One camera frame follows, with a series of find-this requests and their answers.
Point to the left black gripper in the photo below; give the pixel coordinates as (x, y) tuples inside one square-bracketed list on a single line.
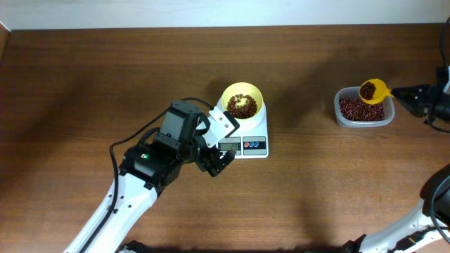
[(207, 163)]

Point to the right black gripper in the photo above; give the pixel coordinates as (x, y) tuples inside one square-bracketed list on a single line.
[(432, 92)]

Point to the yellow measuring scoop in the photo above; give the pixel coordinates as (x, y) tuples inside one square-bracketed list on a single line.
[(374, 91)]

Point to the red adzuki beans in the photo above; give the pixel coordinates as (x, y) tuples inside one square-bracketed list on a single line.
[(354, 109)]

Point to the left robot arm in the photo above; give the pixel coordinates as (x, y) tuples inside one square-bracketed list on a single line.
[(139, 180)]

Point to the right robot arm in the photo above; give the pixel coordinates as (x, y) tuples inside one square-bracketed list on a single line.
[(428, 221)]

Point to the white digital kitchen scale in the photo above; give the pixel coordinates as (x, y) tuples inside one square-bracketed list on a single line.
[(250, 141)]

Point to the yellow plastic bowl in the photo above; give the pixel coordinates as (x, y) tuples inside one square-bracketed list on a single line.
[(243, 100)]

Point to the clear plastic bean container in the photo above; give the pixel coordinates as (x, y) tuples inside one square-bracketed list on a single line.
[(353, 92)]

